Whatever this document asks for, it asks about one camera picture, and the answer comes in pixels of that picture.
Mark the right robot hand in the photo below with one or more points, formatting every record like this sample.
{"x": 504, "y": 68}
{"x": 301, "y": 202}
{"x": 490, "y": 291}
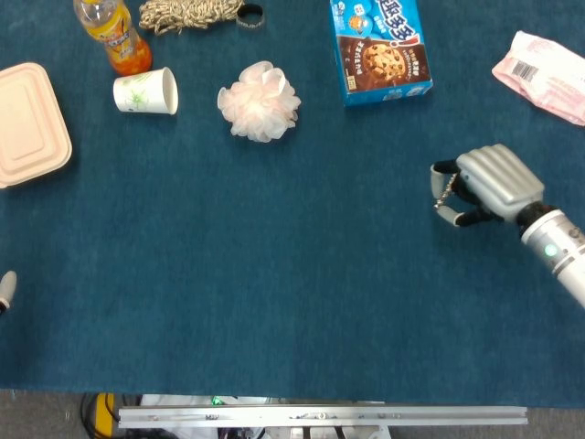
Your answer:
{"x": 498, "y": 180}

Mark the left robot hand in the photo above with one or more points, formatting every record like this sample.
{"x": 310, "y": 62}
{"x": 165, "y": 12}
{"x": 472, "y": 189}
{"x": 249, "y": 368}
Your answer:
{"x": 7, "y": 285}

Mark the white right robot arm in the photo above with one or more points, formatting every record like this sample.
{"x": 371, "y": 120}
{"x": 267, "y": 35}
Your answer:
{"x": 557, "y": 249}

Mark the pink white snack packet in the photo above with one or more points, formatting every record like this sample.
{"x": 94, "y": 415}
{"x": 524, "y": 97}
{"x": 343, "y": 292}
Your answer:
{"x": 544, "y": 75}

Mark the cream lidded food container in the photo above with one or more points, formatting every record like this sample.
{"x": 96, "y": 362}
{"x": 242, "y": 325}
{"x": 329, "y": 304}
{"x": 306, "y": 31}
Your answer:
{"x": 28, "y": 123}

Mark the blue cookie box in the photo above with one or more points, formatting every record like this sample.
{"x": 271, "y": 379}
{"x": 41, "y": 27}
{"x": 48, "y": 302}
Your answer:
{"x": 381, "y": 46}

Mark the white paper cup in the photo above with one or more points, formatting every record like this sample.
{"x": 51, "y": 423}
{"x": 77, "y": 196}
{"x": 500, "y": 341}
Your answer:
{"x": 145, "y": 91}

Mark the blue table mat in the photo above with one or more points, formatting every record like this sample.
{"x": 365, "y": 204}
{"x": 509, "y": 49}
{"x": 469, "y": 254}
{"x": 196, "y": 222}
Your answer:
{"x": 274, "y": 274}

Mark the pink mesh bath pouf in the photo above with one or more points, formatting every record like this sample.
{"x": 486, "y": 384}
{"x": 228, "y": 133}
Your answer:
{"x": 258, "y": 102}

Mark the orange juice bottle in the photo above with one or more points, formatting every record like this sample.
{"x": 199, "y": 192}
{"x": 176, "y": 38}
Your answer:
{"x": 117, "y": 35}

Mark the aluminium profile rail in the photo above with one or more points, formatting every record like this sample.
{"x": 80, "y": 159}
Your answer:
{"x": 320, "y": 416}

